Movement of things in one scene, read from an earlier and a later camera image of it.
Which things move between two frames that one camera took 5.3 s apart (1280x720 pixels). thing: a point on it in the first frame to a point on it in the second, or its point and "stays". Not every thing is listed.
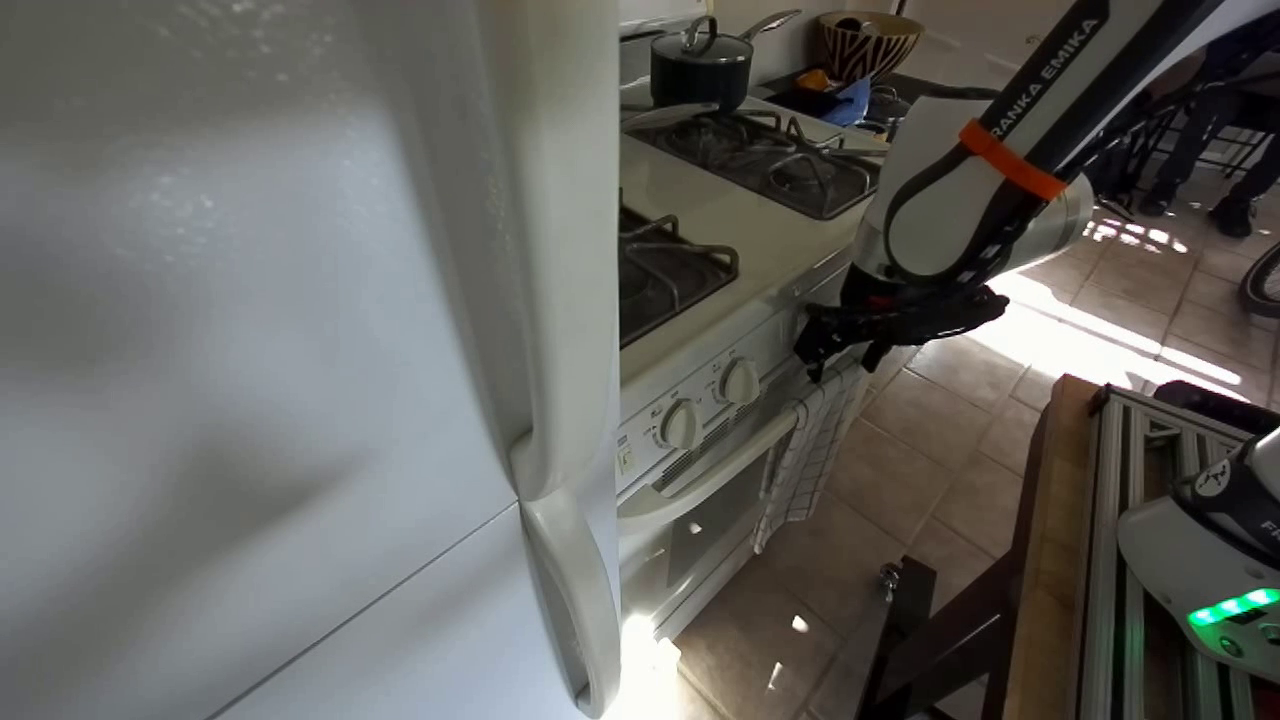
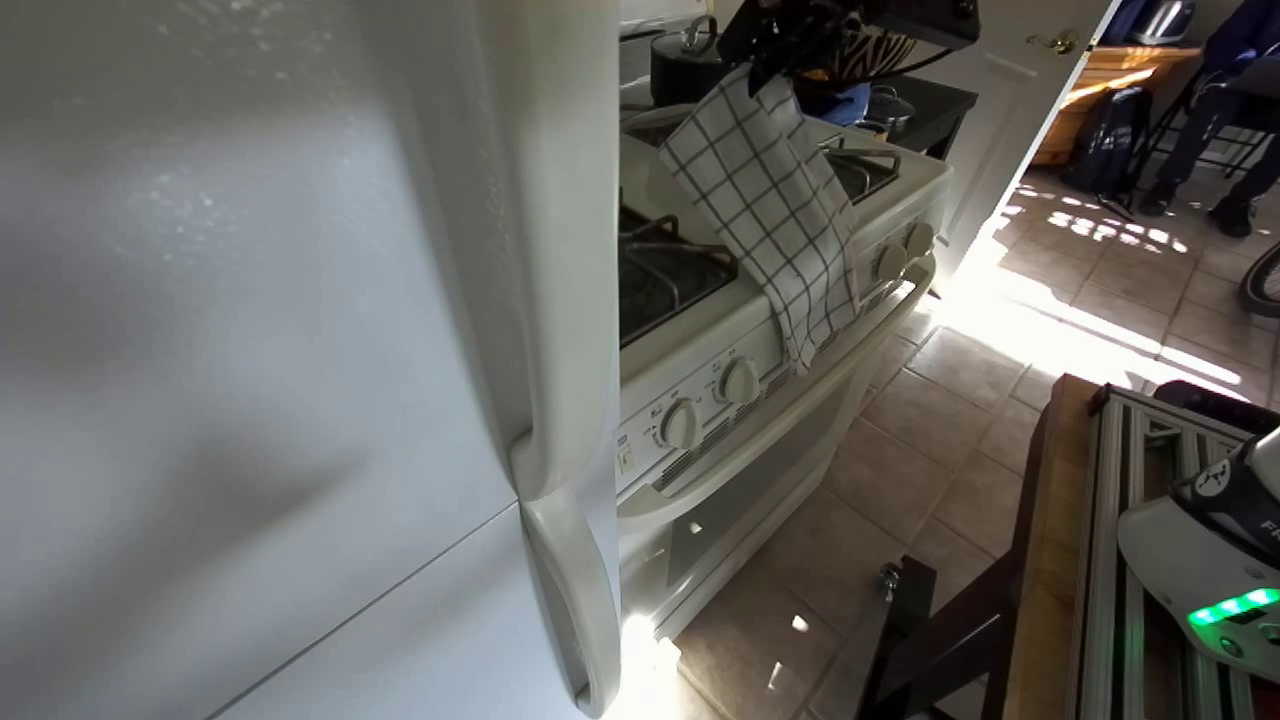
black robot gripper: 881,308 to 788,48
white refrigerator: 310,359 stays
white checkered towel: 800,452 to 777,198
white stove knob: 682,426 stays
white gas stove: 734,223 stays
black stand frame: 928,658 stays
